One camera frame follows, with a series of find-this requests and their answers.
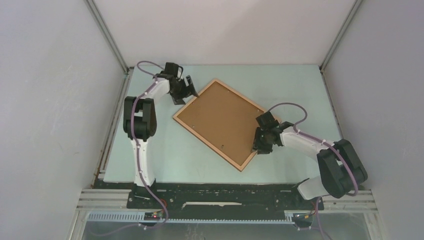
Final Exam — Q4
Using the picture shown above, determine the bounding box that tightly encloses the corner metal post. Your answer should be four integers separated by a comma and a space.
319, 0, 365, 137
85, 0, 130, 179

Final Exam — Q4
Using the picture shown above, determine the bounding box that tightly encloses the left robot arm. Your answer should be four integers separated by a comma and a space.
122, 60, 199, 208

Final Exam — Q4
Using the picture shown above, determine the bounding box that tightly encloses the brown cardboard backing board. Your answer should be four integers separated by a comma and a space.
176, 81, 268, 168

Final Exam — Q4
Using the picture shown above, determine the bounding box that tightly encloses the wooden picture frame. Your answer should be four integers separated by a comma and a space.
172, 78, 282, 173

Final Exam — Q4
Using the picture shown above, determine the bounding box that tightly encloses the left corner metal post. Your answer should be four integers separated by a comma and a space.
85, 0, 130, 179

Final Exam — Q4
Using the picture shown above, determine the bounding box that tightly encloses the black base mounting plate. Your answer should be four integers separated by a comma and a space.
126, 183, 324, 221

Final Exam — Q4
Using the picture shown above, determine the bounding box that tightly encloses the aluminium rail frame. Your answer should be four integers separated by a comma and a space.
68, 183, 384, 240

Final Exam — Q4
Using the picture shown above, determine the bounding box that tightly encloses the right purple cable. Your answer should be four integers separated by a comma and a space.
267, 101, 360, 239

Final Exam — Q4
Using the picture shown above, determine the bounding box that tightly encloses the small green circuit board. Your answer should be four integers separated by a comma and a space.
143, 212, 162, 221

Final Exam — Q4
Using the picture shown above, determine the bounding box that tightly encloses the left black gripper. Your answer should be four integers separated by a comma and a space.
169, 75, 199, 105

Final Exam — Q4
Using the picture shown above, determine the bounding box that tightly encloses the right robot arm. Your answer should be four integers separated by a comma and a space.
252, 111, 368, 209

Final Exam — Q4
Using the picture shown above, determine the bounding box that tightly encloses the right corner metal post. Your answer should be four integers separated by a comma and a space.
319, 0, 365, 137

